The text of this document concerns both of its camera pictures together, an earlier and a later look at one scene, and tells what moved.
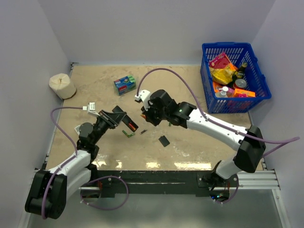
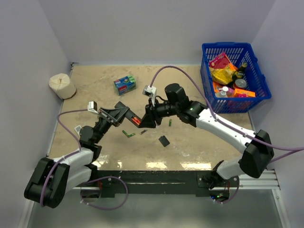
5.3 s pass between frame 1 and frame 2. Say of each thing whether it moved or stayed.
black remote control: moved
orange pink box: stayed
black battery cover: stayed
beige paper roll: stayed
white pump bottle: stayed
